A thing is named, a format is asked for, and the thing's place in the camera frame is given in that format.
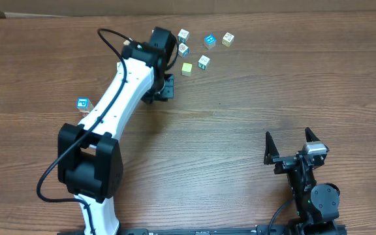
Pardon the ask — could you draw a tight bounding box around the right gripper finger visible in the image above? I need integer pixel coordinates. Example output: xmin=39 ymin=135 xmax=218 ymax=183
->
xmin=264 ymin=131 xmax=279 ymax=165
xmin=305 ymin=127 xmax=319 ymax=142

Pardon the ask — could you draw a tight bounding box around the cream block green R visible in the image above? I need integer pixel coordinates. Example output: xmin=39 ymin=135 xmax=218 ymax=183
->
xmin=78 ymin=104 xmax=94 ymax=113

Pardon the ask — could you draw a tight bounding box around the blue P block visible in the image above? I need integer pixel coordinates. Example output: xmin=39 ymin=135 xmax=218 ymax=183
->
xmin=76 ymin=97 xmax=92 ymax=108

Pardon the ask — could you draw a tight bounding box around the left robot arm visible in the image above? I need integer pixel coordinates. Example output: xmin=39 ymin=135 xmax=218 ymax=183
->
xmin=56 ymin=27 xmax=178 ymax=234

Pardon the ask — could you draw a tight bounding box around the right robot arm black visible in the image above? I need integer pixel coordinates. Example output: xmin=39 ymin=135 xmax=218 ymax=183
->
xmin=264 ymin=127 xmax=346 ymax=234

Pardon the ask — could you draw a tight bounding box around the yellow block right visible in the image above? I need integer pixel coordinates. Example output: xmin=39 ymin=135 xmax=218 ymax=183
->
xmin=181 ymin=63 xmax=193 ymax=76

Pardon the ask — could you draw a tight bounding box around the cream block blue side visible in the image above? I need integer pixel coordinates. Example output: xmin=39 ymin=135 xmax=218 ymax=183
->
xmin=178 ymin=42 xmax=189 ymax=57

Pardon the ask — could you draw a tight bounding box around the cream block teal side lower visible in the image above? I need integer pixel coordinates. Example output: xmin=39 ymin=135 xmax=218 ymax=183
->
xmin=198 ymin=55 xmax=210 ymax=70

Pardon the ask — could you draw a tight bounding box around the cream block teal side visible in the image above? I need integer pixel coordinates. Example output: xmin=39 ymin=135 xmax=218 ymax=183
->
xmin=178 ymin=29 xmax=190 ymax=44
xmin=198 ymin=55 xmax=210 ymax=70

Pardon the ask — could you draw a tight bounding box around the cream block teal side top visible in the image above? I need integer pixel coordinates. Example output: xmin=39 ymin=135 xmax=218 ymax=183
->
xmin=178 ymin=29 xmax=190 ymax=44

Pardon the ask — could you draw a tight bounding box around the blue top block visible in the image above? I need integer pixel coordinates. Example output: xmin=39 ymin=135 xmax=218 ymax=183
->
xmin=204 ymin=35 xmax=216 ymax=49

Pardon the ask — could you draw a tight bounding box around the cream block yellow side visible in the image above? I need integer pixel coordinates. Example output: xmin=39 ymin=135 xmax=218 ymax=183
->
xmin=222 ymin=32 xmax=234 ymax=47

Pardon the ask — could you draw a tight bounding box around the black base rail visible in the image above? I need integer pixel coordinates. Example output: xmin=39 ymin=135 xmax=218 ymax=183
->
xmin=57 ymin=223 xmax=348 ymax=235

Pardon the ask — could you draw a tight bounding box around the cardboard wall panel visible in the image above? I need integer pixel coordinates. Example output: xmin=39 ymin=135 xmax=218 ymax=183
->
xmin=0 ymin=0 xmax=376 ymax=18

